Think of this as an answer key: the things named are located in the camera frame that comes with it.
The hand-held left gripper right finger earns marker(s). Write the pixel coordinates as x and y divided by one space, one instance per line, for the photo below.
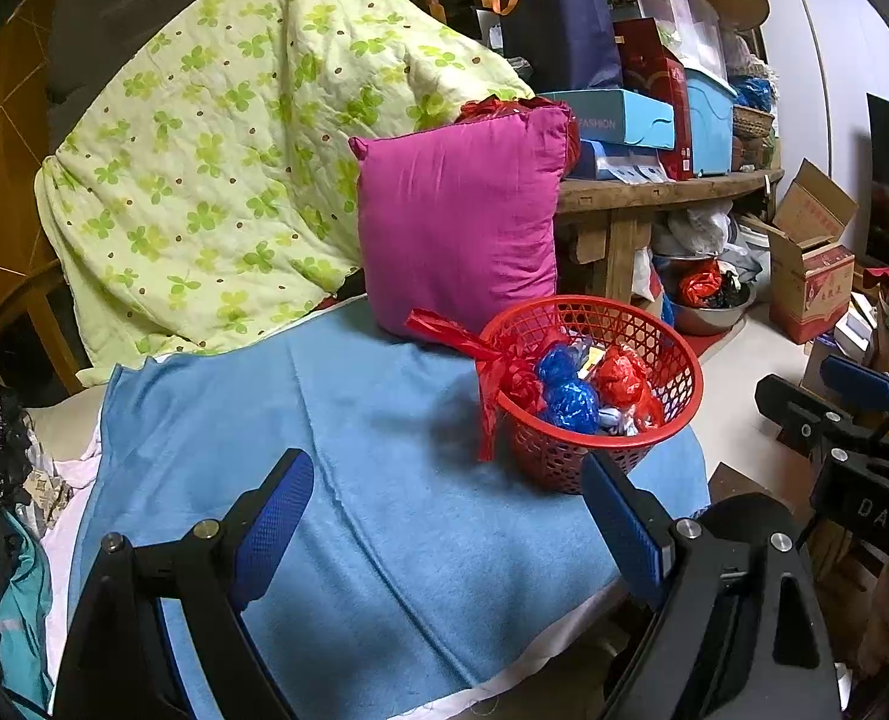
624 532

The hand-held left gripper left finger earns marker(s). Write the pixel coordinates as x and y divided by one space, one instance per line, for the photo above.
276 525

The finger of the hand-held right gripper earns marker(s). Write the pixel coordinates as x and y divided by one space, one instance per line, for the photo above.
857 382
789 405

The red mesh plastic basket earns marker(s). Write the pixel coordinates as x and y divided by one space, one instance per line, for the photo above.
557 457

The pale blue plastic bag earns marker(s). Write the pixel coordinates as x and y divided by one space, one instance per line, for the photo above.
615 420

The red ribbon bag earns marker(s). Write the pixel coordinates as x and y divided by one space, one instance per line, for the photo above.
519 386

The open cardboard box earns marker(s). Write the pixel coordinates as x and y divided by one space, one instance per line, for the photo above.
812 292

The metal basin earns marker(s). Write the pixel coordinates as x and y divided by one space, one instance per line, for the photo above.
714 321

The blue blanket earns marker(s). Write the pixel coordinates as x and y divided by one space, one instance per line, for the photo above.
414 540

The small red plastic bag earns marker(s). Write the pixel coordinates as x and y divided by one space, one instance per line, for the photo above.
699 285

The crumpled white plastic bag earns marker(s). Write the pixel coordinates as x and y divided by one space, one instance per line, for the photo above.
707 229

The beige patterned cloth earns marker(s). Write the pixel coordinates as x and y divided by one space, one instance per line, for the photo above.
47 495

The beige cushion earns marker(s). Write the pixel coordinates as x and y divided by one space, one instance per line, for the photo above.
62 427

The wooden bench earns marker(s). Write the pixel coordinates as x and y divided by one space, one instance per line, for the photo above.
639 195

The teal cloth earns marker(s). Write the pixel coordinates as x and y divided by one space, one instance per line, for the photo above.
24 615

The wicker basket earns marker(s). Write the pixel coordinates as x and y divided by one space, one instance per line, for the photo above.
752 120

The blue plastic storage bin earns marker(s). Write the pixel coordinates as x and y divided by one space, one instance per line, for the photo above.
711 127

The white and blue flat box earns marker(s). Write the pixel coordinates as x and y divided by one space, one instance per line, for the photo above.
624 165

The teal cardboard box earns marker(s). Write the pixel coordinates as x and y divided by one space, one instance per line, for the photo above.
624 120

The magenta pillow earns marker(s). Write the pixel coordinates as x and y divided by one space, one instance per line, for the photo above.
452 225

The dark red box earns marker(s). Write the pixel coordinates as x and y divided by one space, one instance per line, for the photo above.
654 75

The green clover print quilt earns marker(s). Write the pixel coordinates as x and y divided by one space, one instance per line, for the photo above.
227 165

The clear plastic storage box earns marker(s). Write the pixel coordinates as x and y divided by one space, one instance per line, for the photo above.
677 7

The crumpled red plastic bag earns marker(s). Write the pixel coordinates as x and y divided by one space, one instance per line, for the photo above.
489 109

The wooden chair frame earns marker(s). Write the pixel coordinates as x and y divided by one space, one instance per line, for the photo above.
39 300

